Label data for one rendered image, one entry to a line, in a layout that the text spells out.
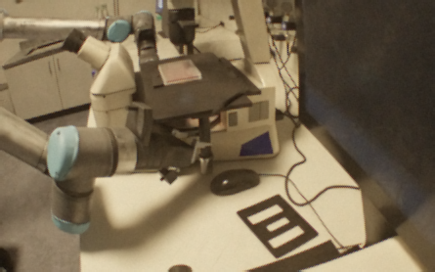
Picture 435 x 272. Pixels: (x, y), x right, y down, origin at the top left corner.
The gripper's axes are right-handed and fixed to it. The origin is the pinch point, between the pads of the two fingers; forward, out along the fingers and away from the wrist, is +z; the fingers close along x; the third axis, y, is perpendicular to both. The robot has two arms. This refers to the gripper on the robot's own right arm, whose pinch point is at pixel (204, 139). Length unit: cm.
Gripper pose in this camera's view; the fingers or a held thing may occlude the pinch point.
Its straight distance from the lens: 72.1
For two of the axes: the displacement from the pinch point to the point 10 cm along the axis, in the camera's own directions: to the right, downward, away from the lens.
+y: -2.7, 9.4, 2.3
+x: 7.0, 3.5, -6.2
